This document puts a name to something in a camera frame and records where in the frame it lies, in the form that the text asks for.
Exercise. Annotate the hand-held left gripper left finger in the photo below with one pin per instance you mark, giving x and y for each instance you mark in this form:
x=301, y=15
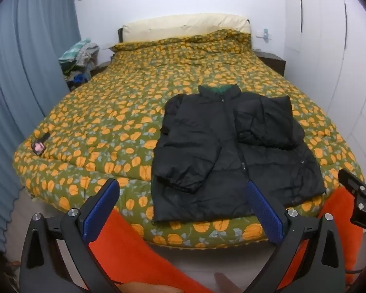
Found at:
x=100, y=210

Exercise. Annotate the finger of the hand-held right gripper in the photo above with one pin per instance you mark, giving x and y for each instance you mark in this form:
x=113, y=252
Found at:
x=352, y=181

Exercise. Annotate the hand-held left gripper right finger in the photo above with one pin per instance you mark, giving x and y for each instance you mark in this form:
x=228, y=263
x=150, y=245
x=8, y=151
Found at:
x=263, y=212

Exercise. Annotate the black puffer jacket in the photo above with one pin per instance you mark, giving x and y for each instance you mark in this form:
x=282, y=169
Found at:
x=225, y=158

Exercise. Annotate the pile of clothes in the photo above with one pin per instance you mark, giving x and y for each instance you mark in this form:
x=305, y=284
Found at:
x=79, y=58

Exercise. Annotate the orange pants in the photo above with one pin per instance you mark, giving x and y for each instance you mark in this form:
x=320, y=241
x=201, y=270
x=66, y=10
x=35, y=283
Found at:
x=140, y=250

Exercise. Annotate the pink and black tag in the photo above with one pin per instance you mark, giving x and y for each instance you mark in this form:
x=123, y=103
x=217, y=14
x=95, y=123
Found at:
x=39, y=147

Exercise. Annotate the green orange floral quilt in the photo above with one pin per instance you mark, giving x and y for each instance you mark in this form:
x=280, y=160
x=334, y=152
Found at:
x=109, y=113

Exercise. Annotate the white wardrobe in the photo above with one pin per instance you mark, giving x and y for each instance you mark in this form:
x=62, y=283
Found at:
x=332, y=52

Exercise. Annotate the dark wooden nightstand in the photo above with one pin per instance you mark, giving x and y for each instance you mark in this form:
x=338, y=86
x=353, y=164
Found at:
x=273, y=59

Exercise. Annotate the blue grey curtain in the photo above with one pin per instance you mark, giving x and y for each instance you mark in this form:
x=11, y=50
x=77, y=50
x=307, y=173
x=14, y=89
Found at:
x=18, y=82

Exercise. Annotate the cream pillow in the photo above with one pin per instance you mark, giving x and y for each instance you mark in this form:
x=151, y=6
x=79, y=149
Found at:
x=186, y=26

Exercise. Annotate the wall socket with blue plug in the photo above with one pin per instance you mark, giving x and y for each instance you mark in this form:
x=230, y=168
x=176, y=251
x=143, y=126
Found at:
x=263, y=34

